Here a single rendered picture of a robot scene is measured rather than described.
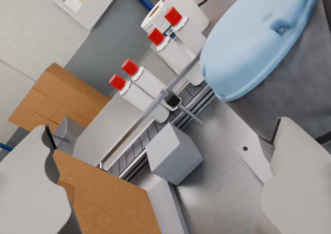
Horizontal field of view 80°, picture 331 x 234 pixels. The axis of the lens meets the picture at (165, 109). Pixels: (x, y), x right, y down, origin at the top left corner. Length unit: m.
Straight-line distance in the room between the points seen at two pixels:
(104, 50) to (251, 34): 4.93
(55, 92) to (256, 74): 3.79
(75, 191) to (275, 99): 0.36
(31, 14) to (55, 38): 0.58
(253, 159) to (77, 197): 0.32
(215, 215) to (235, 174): 0.09
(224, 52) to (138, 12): 4.84
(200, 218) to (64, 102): 3.62
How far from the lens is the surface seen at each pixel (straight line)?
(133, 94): 0.56
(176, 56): 0.55
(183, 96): 0.63
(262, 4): 0.20
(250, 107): 0.20
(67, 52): 5.18
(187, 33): 0.55
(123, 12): 4.98
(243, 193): 0.43
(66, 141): 2.51
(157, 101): 0.56
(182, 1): 0.82
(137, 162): 0.65
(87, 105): 3.91
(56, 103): 3.95
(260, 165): 0.38
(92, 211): 0.41
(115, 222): 0.43
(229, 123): 0.52
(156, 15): 1.04
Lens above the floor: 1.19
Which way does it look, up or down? 28 degrees down
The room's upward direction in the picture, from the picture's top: 53 degrees counter-clockwise
